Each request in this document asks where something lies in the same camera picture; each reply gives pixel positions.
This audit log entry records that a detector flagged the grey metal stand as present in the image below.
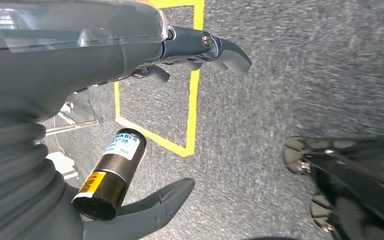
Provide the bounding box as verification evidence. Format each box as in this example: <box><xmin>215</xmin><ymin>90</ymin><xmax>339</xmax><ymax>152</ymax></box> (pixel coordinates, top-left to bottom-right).
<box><xmin>45</xmin><ymin>119</ymin><xmax>99</xmax><ymax>137</ymax></box>

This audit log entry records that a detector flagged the yellow floor tape square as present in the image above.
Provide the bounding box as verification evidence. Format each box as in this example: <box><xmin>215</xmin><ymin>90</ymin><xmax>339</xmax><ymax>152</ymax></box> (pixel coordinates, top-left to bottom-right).
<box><xmin>114</xmin><ymin>0</ymin><xmax>205</xmax><ymax>158</ymax></box>

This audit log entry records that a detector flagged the grey caster wheel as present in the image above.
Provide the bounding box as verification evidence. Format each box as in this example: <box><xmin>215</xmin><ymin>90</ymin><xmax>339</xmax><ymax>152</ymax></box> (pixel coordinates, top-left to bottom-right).
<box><xmin>310</xmin><ymin>194</ymin><xmax>335</xmax><ymax>233</ymax></box>
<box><xmin>283</xmin><ymin>137</ymin><xmax>309</xmax><ymax>175</ymax></box>

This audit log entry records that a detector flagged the black round plate with holes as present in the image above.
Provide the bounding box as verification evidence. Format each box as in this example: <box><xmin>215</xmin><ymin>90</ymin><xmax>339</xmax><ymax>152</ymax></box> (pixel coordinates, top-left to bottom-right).
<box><xmin>244</xmin><ymin>236</ymin><xmax>299</xmax><ymax>240</ymax></box>

